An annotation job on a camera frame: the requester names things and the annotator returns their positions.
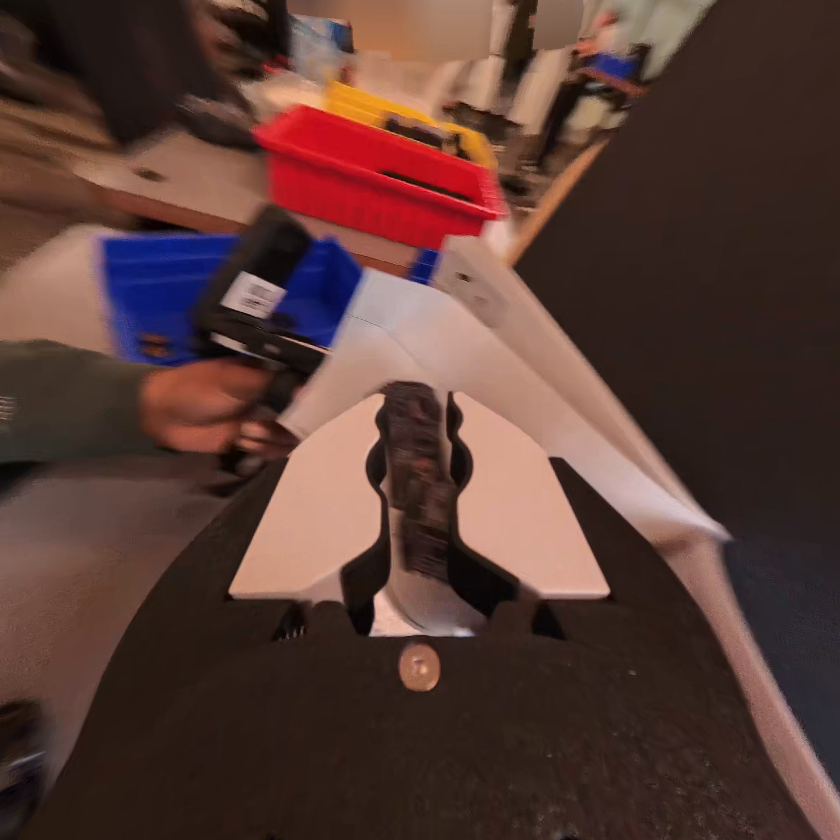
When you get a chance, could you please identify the lego instruction booklet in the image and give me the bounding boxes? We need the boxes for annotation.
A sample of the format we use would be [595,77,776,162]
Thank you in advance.
[276,234,840,840]

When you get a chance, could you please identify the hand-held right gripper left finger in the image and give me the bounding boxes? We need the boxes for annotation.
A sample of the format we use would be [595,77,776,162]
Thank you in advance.
[230,394,392,602]

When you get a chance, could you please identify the yellow storage bin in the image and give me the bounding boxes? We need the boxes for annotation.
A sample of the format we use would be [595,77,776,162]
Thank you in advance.
[325,79,500,172]

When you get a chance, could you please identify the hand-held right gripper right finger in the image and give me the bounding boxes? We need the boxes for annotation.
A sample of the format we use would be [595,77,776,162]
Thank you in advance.
[447,392,611,602]

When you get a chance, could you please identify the blue storage bin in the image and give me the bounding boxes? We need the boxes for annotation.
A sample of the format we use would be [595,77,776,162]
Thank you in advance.
[103,234,441,366]

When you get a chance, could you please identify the large black panel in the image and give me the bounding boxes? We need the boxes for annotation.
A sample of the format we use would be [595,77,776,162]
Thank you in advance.
[510,0,840,788]

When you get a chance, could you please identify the red storage bin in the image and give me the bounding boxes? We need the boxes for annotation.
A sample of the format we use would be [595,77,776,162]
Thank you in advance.
[254,105,509,253]

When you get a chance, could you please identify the person's left hand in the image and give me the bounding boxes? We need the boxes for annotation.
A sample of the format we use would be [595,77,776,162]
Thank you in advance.
[138,357,300,458]

